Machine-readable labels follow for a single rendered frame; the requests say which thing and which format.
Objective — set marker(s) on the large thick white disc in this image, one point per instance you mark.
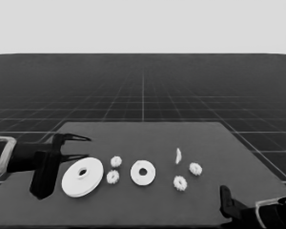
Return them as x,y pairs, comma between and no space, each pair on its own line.
70,184

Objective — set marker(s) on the small white gear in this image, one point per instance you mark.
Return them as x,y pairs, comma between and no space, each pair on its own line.
183,184
118,162
199,170
116,178

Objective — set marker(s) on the thin white T-shaped piece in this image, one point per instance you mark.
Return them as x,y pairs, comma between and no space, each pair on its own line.
178,156

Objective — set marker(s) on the white round carrier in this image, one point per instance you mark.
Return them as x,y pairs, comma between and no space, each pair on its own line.
143,182

